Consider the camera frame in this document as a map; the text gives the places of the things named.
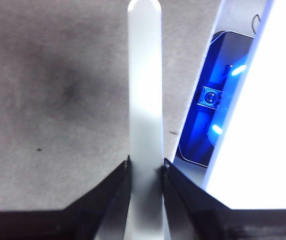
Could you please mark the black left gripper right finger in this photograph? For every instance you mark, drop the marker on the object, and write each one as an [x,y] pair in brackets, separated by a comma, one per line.
[208,222]

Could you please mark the white camera unit black window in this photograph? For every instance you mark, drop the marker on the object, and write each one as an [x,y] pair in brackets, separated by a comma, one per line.
[270,100]

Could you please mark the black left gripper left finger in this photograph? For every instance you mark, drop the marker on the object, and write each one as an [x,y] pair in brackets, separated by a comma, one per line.
[82,222]

